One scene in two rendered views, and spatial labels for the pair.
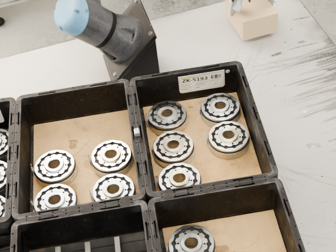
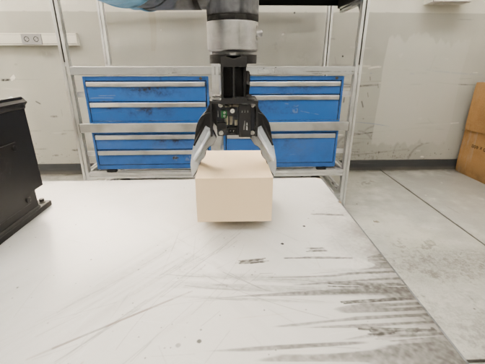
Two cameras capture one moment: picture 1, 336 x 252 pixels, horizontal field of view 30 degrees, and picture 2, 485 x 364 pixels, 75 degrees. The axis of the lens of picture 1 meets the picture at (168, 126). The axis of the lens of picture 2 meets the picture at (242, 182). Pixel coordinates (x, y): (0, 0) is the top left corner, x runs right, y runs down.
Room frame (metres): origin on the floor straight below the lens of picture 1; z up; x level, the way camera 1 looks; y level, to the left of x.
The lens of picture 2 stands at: (1.14, -0.42, 0.96)
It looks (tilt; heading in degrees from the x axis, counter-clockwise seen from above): 21 degrees down; 9
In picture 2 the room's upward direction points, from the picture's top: straight up
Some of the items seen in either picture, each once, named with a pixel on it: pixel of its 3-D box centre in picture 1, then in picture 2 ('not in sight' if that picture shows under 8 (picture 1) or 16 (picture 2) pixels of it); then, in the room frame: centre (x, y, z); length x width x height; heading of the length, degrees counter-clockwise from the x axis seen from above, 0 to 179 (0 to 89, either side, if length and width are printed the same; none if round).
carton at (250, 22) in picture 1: (250, 13); (233, 182); (1.66, -0.32, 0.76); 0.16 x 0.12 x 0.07; 11
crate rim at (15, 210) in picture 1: (76, 145); not in sight; (1.03, 0.23, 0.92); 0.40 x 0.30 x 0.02; 3
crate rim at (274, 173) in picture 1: (198, 125); not in sight; (1.04, -0.07, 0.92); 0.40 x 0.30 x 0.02; 3
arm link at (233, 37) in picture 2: not in sight; (234, 40); (1.64, -0.33, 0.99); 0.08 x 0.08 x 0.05
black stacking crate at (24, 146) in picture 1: (80, 159); not in sight; (1.03, 0.23, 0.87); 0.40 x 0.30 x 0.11; 3
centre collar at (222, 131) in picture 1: (228, 135); not in sight; (1.05, -0.15, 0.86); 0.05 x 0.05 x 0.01
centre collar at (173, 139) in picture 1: (173, 144); not in sight; (1.04, -0.01, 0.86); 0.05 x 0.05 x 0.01
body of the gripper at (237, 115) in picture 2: not in sight; (233, 96); (1.64, -0.33, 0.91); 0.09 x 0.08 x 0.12; 12
